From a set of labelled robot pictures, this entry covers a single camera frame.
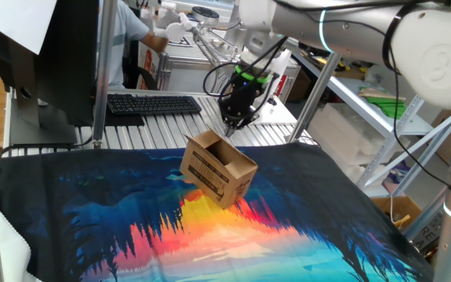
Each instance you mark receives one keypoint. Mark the cardboard box on floor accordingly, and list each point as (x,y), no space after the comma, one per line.
(401,205)

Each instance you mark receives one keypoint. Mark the grey lettered panel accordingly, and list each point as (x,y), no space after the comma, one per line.
(429,235)

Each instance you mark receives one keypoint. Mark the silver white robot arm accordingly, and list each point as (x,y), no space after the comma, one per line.
(366,35)

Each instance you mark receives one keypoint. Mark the white jointed handheld device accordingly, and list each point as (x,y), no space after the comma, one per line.
(174,27)

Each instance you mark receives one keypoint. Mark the silver aluminium equipment case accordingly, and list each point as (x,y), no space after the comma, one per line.
(178,66)

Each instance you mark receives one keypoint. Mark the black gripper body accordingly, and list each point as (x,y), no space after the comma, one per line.
(243,96)

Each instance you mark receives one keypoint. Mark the forest sunset print cloth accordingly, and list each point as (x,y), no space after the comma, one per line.
(92,219)

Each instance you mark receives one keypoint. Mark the aluminium frame strut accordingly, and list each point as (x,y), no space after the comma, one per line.
(313,102)
(425,215)

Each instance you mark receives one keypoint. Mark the black keyboard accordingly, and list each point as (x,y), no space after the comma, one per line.
(151,105)

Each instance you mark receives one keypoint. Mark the black round disc device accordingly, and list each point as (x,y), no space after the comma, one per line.
(206,15)

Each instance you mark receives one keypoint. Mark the green plastic sheet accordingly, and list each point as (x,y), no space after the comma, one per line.
(388,105)

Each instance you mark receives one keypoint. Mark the brown cardboard box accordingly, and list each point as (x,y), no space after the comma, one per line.
(213,180)

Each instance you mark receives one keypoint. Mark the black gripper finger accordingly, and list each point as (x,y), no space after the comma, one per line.
(247,122)
(230,127)

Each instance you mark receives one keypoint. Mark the black desk mat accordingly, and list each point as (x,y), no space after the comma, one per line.
(123,119)

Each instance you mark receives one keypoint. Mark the person in grey shirt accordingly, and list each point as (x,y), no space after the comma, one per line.
(125,27)

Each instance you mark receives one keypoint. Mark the white foam block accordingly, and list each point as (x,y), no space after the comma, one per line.
(339,133)

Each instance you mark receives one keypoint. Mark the black monitor with stand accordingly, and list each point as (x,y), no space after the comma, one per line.
(69,58)

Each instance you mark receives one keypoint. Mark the white paper sheet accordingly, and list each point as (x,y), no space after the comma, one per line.
(18,19)

